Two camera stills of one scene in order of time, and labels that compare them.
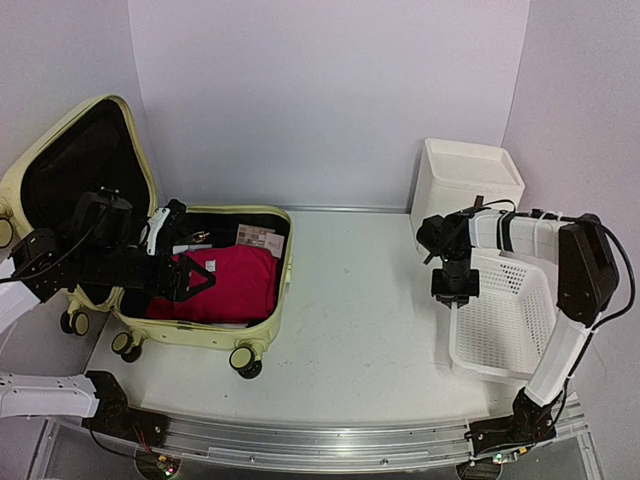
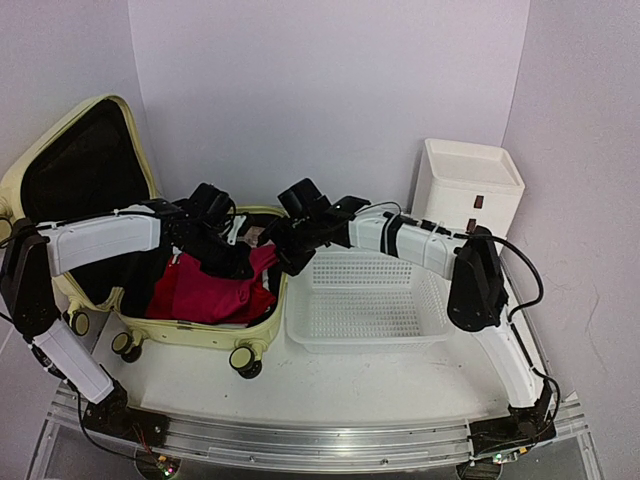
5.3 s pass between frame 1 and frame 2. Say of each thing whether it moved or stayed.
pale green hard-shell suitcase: stayed
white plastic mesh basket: moved
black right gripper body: moved
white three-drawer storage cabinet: stayed
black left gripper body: moved
